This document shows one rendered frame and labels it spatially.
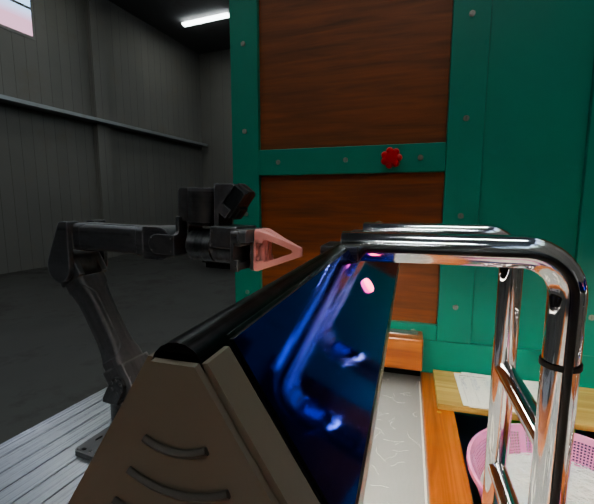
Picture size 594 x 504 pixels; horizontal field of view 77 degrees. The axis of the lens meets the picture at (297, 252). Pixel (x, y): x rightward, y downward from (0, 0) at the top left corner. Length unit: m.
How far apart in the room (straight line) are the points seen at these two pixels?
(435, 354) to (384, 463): 0.32
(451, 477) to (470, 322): 0.36
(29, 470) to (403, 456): 0.66
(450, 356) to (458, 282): 0.17
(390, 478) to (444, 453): 0.09
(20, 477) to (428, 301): 0.85
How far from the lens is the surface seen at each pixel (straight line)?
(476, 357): 0.93
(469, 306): 0.89
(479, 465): 0.73
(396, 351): 0.85
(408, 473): 0.67
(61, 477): 0.86
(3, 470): 0.93
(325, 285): 0.19
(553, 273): 0.31
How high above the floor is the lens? 1.15
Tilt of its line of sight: 8 degrees down
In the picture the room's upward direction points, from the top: straight up
